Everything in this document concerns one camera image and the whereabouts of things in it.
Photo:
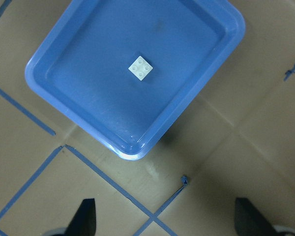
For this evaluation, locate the blue plastic tray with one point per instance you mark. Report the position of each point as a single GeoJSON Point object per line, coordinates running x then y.
{"type": "Point", "coordinates": [125, 70]}

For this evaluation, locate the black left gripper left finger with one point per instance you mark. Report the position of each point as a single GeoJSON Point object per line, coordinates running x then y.
{"type": "Point", "coordinates": [84, 221]}

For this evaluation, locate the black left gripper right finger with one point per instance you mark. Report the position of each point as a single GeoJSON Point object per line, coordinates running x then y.
{"type": "Point", "coordinates": [249, 221]}

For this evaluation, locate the white block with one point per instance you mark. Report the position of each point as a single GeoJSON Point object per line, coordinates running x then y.
{"type": "Point", "coordinates": [140, 68]}

